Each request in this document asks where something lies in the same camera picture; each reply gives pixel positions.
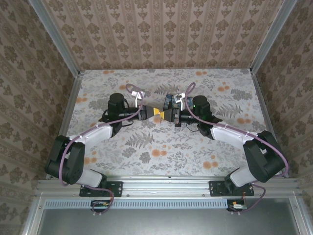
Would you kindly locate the aluminium table side rail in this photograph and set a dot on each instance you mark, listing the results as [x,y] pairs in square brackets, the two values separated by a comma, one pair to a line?
[71,102]
[262,102]

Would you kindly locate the small circuit board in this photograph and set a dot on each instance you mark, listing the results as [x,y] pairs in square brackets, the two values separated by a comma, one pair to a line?
[100,204]
[238,206]

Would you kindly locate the grey sheet metal panel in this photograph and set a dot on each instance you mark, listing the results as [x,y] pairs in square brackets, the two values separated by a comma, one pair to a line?
[159,222]

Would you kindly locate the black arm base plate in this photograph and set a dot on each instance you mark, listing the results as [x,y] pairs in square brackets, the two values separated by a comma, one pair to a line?
[115,188]
[216,188]

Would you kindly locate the aluminium extrusion beam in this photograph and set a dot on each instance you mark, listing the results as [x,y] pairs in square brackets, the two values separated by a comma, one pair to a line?
[166,186]

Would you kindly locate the floral patterned table cover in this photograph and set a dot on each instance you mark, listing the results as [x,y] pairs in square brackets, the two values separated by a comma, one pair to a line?
[183,151]

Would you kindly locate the aluminium frame post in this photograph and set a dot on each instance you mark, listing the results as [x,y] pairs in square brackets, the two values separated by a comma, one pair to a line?
[55,36]
[272,36]

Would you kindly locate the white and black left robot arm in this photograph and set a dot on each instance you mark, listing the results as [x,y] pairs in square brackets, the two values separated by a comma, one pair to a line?
[100,135]

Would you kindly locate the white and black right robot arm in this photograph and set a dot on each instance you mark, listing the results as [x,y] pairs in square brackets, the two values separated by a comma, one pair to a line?
[227,139]

